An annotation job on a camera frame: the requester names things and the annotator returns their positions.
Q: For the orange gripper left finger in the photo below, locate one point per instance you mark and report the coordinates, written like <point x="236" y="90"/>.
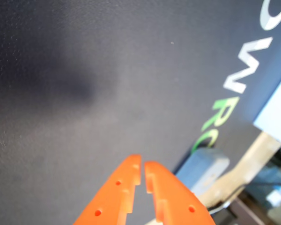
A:
<point x="112" y="199"/>

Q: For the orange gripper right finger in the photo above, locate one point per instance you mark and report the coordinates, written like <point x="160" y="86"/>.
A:
<point x="175" y="201"/>

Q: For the grey square usb device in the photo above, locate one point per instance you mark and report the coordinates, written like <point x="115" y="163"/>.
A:
<point x="201" y="168"/>

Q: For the dark mat with WOWROBO print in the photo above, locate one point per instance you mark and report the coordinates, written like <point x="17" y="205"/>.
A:
<point x="84" y="140"/>

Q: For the white cardboard box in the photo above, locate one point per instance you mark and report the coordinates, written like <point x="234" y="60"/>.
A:
<point x="276" y="112"/>

